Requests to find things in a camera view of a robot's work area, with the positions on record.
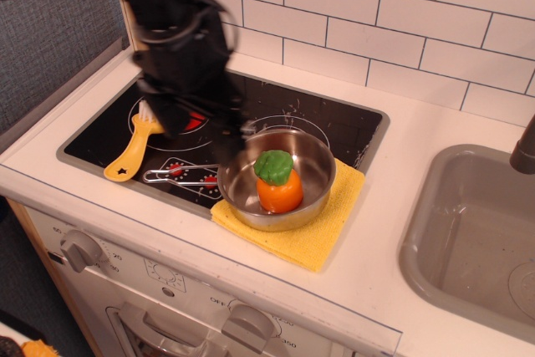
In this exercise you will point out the oven door handle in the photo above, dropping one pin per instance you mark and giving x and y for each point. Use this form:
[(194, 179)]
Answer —
[(148, 335)]

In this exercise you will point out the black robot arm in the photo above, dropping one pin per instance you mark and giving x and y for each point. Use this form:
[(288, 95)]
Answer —
[(49, 47)]

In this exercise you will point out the wooden side post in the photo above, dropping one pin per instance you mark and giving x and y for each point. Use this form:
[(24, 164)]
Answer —
[(130, 24)]

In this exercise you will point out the yellow dish brush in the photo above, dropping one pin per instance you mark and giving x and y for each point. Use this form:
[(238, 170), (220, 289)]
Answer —
[(125, 166)]

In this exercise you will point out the grey faucet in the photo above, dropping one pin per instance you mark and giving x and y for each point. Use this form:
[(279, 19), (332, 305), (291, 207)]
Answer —
[(522, 158)]

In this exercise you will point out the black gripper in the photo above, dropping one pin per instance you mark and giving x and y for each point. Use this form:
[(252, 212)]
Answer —
[(185, 70)]

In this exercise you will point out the grey oven knob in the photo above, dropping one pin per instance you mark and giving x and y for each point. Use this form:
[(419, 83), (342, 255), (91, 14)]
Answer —
[(80, 250), (249, 327)]

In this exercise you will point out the orange bottle with green cap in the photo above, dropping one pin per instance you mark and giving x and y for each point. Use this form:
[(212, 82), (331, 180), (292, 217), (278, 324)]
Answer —
[(279, 187)]

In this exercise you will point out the stainless steel pot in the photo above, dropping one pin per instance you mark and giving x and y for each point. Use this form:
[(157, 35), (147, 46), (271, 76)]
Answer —
[(236, 181)]

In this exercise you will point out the grey sink basin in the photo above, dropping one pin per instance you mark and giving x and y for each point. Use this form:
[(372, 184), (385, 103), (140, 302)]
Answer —
[(469, 247)]

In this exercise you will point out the grey left oven knob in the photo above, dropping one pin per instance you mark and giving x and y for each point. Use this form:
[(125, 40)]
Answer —
[(80, 250)]

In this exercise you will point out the grey right oven knob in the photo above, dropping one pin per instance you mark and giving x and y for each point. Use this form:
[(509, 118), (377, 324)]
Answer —
[(249, 327)]

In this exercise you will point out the orange object at corner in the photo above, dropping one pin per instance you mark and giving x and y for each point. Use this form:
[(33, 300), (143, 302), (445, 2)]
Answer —
[(37, 348)]

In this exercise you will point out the yellow cloth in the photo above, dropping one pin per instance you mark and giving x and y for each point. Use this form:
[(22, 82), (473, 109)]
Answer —
[(308, 246)]

